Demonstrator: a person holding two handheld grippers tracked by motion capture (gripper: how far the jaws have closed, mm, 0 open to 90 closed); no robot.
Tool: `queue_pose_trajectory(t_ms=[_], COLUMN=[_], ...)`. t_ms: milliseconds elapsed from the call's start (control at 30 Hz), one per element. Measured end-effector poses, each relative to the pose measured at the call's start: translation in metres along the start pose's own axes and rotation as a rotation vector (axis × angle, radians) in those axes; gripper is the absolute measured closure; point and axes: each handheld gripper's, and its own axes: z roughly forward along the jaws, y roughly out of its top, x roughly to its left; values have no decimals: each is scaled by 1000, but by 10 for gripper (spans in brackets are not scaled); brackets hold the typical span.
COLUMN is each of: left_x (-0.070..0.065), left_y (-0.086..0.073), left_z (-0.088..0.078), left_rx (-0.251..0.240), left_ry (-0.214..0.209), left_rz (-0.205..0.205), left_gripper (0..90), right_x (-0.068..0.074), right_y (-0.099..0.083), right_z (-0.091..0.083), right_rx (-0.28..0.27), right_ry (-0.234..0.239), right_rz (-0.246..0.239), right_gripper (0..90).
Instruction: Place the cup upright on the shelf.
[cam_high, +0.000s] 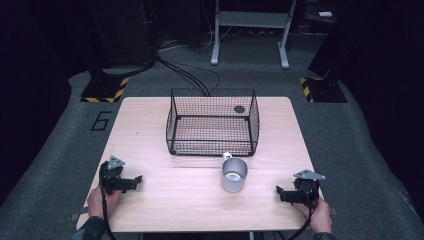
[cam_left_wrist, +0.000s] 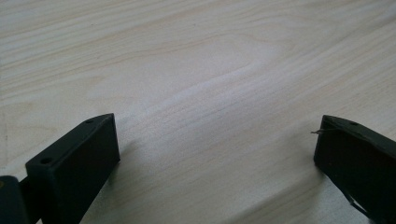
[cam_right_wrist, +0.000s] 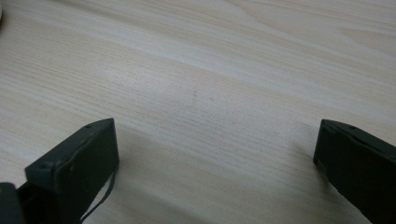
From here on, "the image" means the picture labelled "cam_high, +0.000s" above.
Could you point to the dark round table hole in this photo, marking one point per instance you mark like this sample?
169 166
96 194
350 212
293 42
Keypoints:
239 109

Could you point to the white metal stand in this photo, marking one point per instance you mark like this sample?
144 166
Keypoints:
253 19

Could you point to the person's left hand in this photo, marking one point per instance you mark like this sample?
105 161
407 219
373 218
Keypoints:
96 201

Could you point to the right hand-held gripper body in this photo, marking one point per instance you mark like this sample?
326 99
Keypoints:
308 188

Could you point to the black cabinet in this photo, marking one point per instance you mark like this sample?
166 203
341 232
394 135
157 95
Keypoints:
123 30

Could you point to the person's right hand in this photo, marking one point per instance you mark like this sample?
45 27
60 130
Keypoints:
318 215

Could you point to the silver metal cup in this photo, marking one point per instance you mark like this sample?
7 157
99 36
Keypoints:
233 185

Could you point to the dark curtain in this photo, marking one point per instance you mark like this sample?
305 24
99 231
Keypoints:
383 66
30 83

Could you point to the small white box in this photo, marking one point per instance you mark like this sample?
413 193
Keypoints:
325 14

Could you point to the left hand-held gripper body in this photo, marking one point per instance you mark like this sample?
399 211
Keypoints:
112 173

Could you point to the black base with yellow stripes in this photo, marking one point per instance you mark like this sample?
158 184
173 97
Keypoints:
103 90
325 90

